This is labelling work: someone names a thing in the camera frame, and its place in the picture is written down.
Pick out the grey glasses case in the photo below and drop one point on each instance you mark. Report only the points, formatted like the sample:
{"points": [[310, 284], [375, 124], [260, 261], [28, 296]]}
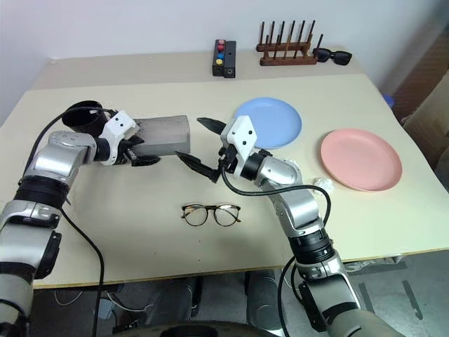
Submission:
{"points": [[165, 135]]}

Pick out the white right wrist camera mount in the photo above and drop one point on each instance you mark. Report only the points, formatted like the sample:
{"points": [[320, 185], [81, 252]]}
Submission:
{"points": [[242, 135]]}

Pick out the pink plate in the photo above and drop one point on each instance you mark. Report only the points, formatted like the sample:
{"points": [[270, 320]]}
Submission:
{"points": [[361, 159]]}

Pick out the black sunglasses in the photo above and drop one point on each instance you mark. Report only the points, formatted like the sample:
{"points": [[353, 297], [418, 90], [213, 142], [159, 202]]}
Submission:
{"points": [[342, 58]]}

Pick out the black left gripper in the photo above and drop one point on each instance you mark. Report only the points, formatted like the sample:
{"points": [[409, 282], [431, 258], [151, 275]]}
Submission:
{"points": [[124, 152]]}

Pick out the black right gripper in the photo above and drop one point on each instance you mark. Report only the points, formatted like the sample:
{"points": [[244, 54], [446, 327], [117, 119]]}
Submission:
{"points": [[228, 159]]}

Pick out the wooden peg dish rack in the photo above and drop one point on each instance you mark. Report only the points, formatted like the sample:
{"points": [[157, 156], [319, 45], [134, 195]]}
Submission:
{"points": [[280, 61]]}

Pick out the small blue object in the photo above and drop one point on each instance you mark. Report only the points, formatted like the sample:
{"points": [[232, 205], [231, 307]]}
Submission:
{"points": [[390, 100]]}

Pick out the blue plate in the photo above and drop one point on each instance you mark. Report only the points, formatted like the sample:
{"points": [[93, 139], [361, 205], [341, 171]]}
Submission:
{"points": [[277, 123]]}

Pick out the black box with coloured buttons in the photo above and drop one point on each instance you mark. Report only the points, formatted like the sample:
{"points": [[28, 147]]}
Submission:
{"points": [[229, 59]]}

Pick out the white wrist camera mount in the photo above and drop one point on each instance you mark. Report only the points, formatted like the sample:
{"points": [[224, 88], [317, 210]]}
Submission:
{"points": [[242, 135], [117, 128]]}

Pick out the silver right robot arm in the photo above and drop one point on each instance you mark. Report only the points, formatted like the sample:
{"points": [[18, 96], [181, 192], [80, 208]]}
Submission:
{"points": [[301, 210]]}

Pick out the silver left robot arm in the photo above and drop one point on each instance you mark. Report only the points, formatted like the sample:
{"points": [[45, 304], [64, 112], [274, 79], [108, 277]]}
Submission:
{"points": [[52, 161]]}

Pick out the crumpled white paper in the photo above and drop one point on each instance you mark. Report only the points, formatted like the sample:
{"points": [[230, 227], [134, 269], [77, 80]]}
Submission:
{"points": [[324, 182]]}

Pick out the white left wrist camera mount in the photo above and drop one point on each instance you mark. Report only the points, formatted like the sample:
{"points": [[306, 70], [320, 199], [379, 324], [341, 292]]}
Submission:
{"points": [[117, 128]]}

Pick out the brown cardboard box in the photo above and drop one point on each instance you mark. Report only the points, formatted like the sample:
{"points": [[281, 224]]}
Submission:
{"points": [[429, 116]]}

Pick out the tortoiseshell round eyeglasses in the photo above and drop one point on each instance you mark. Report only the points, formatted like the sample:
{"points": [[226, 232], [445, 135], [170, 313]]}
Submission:
{"points": [[211, 209]]}

